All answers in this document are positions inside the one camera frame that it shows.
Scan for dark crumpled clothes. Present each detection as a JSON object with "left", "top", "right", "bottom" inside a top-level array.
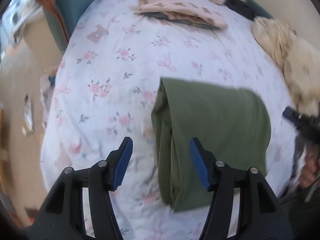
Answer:
[{"left": 220, "top": 0, "right": 255, "bottom": 20}]

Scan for floral white bed sheet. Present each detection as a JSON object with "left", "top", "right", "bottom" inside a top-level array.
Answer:
[{"left": 40, "top": 0, "right": 300, "bottom": 240}]

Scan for teal padded bed board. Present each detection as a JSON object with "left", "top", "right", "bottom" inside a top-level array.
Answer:
[{"left": 35, "top": 0, "right": 110, "bottom": 53}]

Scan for teal cushion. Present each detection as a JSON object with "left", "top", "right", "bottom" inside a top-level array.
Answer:
[{"left": 245, "top": 0, "right": 273, "bottom": 19}]

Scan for green pants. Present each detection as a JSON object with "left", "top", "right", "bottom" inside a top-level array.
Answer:
[{"left": 151, "top": 77, "right": 272, "bottom": 213}]

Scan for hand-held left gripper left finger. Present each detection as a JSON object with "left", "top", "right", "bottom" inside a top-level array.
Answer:
[{"left": 27, "top": 137, "right": 134, "bottom": 240}]

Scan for person's right hand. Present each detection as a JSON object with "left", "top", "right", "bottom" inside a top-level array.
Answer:
[{"left": 300, "top": 150, "right": 320, "bottom": 188}]

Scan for cream printed duvet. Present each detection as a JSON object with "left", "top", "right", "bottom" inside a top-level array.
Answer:
[{"left": 251, "top": 17, "right": 320, "bottom": 117}]

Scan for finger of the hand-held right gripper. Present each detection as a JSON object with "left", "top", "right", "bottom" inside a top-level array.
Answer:
[{"left": 282, "top": 107, "right": 304, "bottom": 130}]

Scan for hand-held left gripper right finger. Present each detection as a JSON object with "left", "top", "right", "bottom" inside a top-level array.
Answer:
[{"left": 189, "top": 137, "right": 295, "bottom": 240}]

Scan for folded bear print cloth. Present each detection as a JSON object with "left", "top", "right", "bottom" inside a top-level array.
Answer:
[{"left": 134, "top": 0, "right": 228, "bottom": 30}]

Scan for white plastic packet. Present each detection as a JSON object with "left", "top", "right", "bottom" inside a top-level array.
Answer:
[{"left": 22, "top": 94, "right": 34, "bottom": 135}]

